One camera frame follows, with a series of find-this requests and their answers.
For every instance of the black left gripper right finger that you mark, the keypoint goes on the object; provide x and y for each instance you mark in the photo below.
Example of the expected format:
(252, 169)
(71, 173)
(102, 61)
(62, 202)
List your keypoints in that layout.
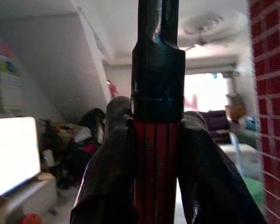
(207, 177)

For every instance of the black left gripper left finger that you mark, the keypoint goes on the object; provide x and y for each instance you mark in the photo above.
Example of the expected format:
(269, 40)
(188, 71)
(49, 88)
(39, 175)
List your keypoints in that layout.
(109, 168)

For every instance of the pile of clothes and toys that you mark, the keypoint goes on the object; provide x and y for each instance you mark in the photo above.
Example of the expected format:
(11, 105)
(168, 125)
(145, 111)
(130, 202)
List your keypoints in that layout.
(70, 142)

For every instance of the dark purple sofa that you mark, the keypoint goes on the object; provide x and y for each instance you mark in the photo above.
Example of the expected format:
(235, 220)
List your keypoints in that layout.
(215, 126)

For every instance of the white low cabinet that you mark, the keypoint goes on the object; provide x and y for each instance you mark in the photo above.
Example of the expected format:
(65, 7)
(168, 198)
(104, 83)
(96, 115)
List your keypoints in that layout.
(30, 198)

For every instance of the orange red ball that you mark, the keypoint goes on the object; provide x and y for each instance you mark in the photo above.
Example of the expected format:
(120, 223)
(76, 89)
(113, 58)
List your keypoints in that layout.
(30, 219)

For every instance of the bright white screen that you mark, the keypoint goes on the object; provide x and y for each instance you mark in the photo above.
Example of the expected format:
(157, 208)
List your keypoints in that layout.
(12, 154)

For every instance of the ceiling fan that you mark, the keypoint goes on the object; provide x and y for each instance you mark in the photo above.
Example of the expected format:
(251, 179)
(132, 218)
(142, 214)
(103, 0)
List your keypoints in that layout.
(200, 35)

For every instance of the colourful wall poster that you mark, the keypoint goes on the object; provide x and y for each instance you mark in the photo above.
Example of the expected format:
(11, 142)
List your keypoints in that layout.
(8, 86)

